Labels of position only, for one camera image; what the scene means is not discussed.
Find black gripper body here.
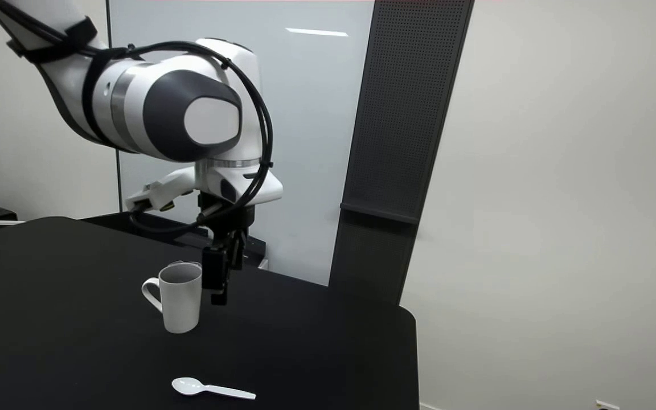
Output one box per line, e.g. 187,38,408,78
197,191,257,259

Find white plastic spoon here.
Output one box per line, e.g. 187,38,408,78
168,377,261,404

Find small black box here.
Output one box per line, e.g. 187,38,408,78
240,234,271,271

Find light grey mug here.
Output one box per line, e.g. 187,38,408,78
140,259,205,337

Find white board panel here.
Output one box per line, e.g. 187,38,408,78
106,0,376,290

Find black pillar with shelf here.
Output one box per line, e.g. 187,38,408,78
329,0,477,311

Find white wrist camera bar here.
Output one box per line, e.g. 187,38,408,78
123,167,199,215

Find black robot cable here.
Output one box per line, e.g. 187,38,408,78
81,38,277,240

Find black velcro strap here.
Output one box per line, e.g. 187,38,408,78
4,17,101,66

